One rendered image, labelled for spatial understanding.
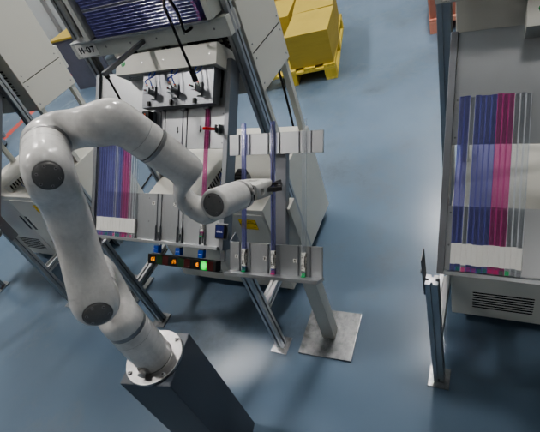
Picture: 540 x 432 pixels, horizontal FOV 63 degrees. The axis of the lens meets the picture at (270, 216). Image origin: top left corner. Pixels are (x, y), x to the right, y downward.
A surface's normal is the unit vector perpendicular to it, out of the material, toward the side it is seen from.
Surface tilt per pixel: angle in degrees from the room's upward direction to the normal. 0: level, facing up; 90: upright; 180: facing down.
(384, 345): 0
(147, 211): 46
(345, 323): 0
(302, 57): 90
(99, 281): 67
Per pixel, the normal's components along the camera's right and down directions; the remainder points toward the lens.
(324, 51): -0.20, 0.69
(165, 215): -0.45, 0.00
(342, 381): -0.28, -0.72
